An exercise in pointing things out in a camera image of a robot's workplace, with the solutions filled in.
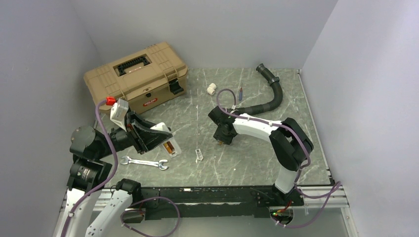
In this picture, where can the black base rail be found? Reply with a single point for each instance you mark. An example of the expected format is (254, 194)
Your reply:
(157, 208)

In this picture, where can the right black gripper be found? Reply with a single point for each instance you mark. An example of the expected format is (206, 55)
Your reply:
(218, 135)

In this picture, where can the blue red pen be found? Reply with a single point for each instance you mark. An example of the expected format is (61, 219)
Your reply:
(240, 96)

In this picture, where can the white remote control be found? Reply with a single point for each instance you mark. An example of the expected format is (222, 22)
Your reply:
(162, 126)

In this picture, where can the silver open-end wrench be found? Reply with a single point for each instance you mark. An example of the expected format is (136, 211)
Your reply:
(125, 160)

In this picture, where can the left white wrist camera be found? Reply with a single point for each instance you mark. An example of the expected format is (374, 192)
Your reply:
(118, 111)

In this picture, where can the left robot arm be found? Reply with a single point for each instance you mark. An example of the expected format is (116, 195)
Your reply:
(95, 162)

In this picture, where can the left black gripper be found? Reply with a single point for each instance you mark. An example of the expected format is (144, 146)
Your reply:
(143, 138)

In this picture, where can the tan plastic toolbox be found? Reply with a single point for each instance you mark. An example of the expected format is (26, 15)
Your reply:
(145, 79)

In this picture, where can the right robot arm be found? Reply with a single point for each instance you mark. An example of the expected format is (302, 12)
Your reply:
(290, 143)

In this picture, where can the white pipe fitting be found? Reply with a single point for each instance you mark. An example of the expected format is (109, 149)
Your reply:
(211, 89)

